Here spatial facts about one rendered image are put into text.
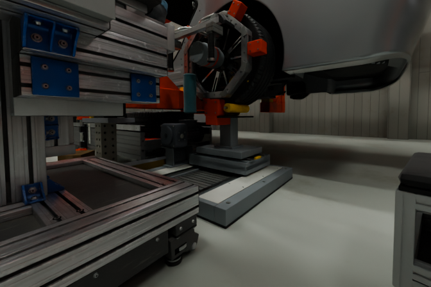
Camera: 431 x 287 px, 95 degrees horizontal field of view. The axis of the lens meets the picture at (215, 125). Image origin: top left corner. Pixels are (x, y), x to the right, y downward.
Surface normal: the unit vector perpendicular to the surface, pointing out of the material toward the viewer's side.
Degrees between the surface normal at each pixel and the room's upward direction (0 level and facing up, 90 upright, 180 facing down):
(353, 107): 90
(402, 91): 90
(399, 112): 90
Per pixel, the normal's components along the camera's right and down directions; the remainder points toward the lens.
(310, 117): -0.61, 0.04
